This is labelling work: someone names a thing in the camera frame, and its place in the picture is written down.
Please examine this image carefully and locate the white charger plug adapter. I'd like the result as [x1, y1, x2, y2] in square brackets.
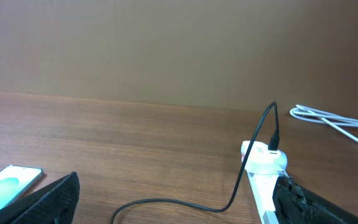
[244, 141, 288, 175]

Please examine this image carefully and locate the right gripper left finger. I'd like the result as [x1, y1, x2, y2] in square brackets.
[0, 172, 80, 224]

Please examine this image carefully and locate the white power strip cord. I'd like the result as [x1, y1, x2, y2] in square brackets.
[289, 104, 358, 156]

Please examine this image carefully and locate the white power strip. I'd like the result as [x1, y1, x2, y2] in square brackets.
[240, 140, 289, 224]

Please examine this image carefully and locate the black USB charging cable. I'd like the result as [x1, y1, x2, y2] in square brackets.
[109, 101, 281, 224]

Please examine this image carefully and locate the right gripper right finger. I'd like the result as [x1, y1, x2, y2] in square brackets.
[272, 175, 358, 224]

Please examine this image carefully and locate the turquoise screen smartphone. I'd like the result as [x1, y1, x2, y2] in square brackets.
[0, 165, 43, 210]

